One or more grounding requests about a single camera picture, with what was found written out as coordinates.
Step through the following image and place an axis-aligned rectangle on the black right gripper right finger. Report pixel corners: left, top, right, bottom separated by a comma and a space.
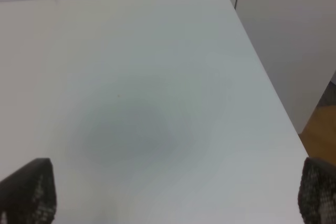
298, 157, 335, 223

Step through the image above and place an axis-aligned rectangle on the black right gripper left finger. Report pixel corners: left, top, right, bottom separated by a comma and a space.
1, 158, 57, 223

